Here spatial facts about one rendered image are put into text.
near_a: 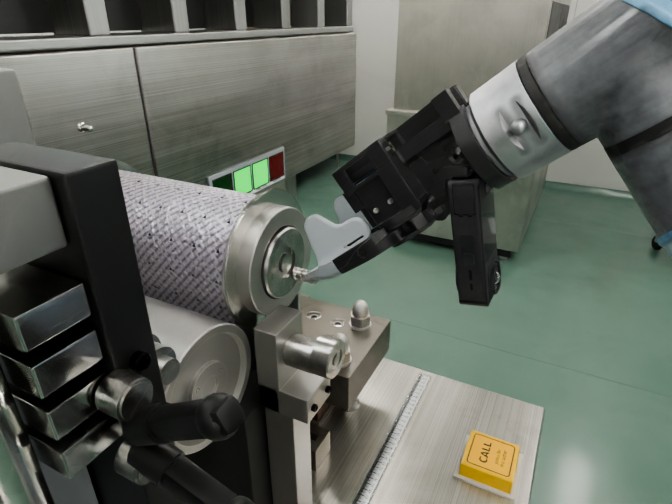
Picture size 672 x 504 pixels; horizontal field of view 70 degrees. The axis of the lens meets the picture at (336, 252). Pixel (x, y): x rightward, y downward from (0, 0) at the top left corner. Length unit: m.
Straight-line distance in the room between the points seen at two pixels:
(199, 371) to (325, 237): 0.16
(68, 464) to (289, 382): 0.35
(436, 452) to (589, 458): 1.42
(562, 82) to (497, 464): 0.54
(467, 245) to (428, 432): 0.46
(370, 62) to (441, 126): 4.94
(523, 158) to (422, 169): 0.08
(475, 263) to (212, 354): 0.25
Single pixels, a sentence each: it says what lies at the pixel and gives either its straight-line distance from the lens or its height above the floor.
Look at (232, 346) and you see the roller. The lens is 0.48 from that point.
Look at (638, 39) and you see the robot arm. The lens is 0.34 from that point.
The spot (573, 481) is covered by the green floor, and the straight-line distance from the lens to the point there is 2.06.
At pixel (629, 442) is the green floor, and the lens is 2.29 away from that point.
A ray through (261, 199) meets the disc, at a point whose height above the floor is 1.32.
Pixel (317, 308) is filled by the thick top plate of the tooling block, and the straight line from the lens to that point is 0.82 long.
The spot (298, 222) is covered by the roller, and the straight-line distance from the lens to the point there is 0.51.
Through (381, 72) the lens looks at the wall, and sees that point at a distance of 5.27.
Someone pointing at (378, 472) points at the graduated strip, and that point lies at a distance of 0.75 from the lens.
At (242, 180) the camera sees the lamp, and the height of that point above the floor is 1.19.
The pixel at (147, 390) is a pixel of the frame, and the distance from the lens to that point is 0.18.
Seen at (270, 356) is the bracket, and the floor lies 1.18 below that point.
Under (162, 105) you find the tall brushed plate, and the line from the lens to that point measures 0.82.
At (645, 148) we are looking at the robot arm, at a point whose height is 1.41.
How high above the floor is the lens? 1.48
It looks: 26 degrees down
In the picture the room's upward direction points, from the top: straight up
